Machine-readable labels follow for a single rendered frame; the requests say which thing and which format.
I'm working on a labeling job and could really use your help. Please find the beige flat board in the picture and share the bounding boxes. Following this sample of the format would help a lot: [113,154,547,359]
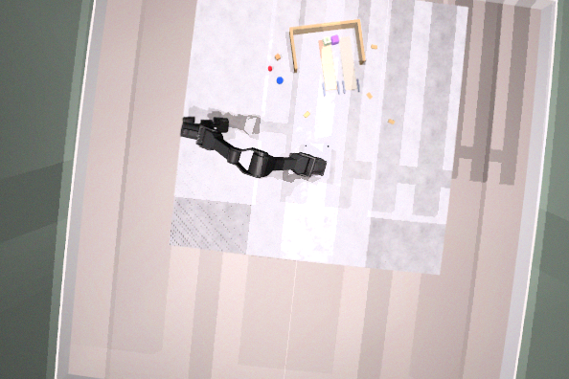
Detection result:
[342,62,357,90]

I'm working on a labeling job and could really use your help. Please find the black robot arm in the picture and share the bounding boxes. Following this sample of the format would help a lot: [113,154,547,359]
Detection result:
[180,122,327,178]

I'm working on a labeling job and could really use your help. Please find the peach strip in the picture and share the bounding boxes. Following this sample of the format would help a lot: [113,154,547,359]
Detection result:
[322,64,337,91]

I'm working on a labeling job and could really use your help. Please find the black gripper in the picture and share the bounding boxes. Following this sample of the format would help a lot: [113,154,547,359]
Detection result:
[183,116,229,133]

